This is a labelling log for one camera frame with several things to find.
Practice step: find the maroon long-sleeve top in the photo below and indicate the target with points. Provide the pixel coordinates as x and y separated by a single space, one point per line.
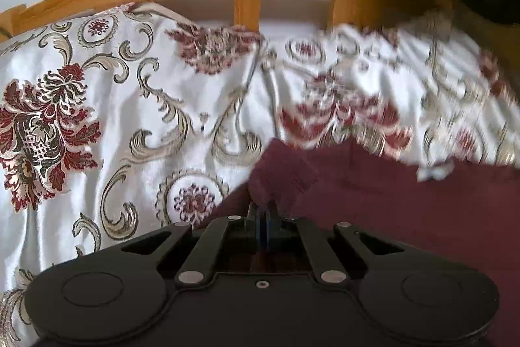
386 204

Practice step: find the white floral bedspread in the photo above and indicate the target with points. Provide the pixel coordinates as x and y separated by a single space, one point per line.
122 107

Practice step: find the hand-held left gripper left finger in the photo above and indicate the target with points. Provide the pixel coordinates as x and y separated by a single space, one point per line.
256 227

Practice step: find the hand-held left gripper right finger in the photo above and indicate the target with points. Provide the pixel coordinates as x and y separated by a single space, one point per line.
268 227

